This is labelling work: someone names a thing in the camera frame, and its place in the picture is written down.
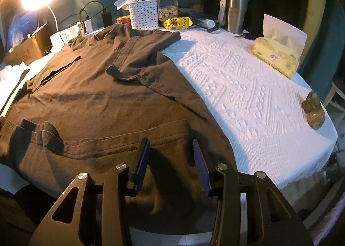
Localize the dark brown t-shirt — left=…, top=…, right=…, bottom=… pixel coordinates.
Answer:
left=0, top=25, right=242, bottom=236

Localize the white perforated basket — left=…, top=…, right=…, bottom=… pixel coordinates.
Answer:
left=129, top=0, right=158, bottom=30

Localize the black power adapter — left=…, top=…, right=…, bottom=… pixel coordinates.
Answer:
left=102, top=11, right=114, bottom=28

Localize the blue plastic-wrapped box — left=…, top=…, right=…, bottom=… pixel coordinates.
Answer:
left=6, top=10, right=46, bottom=50

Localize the yellow snack bag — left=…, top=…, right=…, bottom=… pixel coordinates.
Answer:
left=161, top=17, right=193, bottom=31

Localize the small stone figurine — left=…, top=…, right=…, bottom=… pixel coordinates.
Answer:
left=301, top=90, right=326, bottom=129

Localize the steel tumbler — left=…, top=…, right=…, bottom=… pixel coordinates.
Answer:
left=224, top=0, right=249, bottom=34

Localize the white textured tablecloth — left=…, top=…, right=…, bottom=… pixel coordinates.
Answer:
left=0, top=29, right=337, bottom=203

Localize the cardboard box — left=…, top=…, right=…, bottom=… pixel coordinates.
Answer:
left=3, top=21, right=48, bottom=66

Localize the white tumbler strap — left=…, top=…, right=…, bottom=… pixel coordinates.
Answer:
left=217, top=0, right=228, bottom=25

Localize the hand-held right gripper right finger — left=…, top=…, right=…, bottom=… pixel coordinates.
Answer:
left=193, top=140, right=314, bottom=246

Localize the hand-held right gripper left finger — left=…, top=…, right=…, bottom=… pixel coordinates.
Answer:
left=28, top=138, right=151, bottom=246

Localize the yellow tissue pack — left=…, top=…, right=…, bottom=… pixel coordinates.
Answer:
left=247, top=14, right=308, bottom=80

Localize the cream cartoon mug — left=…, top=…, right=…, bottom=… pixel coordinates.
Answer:
left=63, top=22, right=83, bottom=42

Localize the clear snack jar white lid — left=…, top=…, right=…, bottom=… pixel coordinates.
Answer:
left=157, top=0, right=179, bottom=22

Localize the black cable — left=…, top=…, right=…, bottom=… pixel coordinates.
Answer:
left=58, top=1, right=114, bottom=24

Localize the wooden chair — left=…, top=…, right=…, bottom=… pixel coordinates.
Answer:
left=323, top=82, right=345, bottom=113

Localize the white desk lamp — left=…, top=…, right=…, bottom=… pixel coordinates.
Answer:
left=20, top=0, right=66, bottom=47

